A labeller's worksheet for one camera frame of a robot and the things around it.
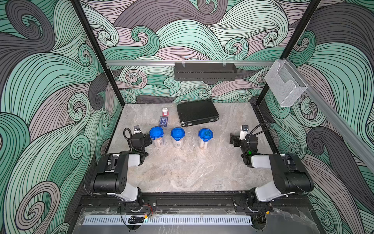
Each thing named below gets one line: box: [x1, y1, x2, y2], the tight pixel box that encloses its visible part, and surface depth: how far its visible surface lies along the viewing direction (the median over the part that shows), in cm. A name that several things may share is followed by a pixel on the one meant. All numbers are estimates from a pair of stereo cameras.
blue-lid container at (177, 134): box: [170, 126, 186, 148], surface depth 87 cm
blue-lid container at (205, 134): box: [198, 127, 214, 150], surface depth 87 cm
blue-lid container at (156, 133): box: [148, 126, 165, 148], surface depth 89 cm
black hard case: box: [176, 98, 220, 128], surface depth 109 cm
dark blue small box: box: [158, 116, 169, 128], surface depth 109 cm
